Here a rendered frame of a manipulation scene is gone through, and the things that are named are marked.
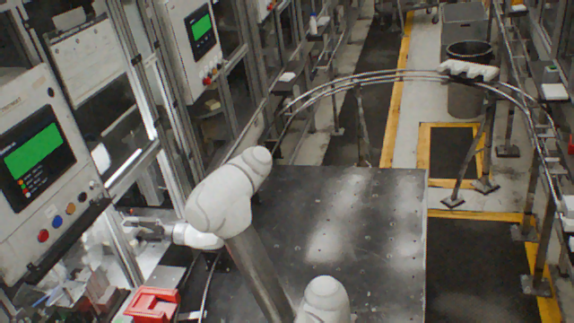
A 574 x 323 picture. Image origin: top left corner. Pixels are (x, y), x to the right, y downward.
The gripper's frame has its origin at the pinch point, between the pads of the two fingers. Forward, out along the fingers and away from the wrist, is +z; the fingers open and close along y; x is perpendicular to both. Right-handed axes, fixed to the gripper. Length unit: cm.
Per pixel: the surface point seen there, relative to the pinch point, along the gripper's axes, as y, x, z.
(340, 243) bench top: -29, -34, -82
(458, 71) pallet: -9, -187, -137
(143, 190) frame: 0.5, -24.7, 9.3
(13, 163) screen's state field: 66, 47, -14
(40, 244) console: 40, 50, -13
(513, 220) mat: -92, -137, -177
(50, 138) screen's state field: 65, 33, -14
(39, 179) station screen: 58, 42, -14
